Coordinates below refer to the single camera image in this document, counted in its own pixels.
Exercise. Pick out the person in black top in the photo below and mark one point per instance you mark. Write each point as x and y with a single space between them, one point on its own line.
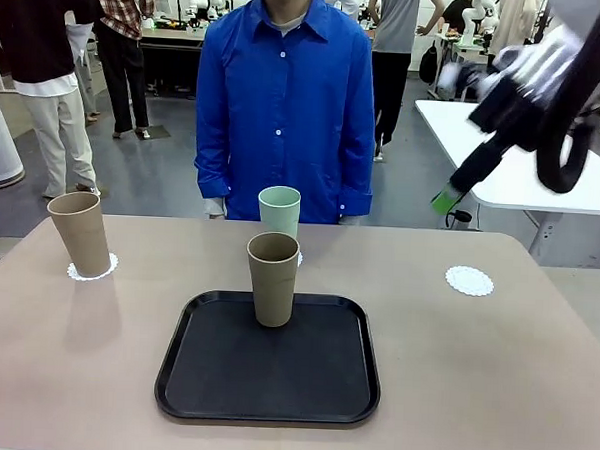
39 49

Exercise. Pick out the person's right forearm blue sleeve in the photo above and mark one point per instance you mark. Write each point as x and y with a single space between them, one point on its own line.
210 176

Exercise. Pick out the black plastic tray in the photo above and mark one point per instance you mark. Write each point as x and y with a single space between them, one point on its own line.
273 378

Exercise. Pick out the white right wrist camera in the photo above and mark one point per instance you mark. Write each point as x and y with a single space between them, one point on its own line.
453 76

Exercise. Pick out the tall mint green cup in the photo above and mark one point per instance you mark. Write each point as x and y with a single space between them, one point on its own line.
279 211

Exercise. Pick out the person in plaid shirt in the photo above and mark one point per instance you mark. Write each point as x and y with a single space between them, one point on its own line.
121 38

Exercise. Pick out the white paper doily coaster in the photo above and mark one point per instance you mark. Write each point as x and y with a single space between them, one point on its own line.
113 269
300 259
469 281

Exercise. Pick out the white cylindrical air purifier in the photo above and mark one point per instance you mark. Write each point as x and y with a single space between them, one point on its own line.
0 142

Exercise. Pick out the background workbench with clutter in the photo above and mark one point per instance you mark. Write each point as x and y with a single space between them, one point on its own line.
171 37

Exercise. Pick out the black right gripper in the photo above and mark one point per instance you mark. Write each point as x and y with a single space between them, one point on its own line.
506 117

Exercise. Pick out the person in grey shirt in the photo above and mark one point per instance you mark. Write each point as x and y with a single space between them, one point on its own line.
395 35

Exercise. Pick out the black backpack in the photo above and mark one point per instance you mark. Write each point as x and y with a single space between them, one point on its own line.
429 63

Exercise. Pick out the person in beige coat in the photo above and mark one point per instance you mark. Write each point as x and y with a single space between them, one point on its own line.
513 20

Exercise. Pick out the person's left forearm blue sleeve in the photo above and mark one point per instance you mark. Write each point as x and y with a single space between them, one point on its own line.
356 187

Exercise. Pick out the person in blue shirt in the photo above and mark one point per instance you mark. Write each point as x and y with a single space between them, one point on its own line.
286 95

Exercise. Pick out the tall brown cup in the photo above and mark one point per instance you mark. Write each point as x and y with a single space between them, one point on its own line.
272 288
83 235

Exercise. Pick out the white background table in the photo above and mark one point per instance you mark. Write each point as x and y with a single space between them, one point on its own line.
453 132

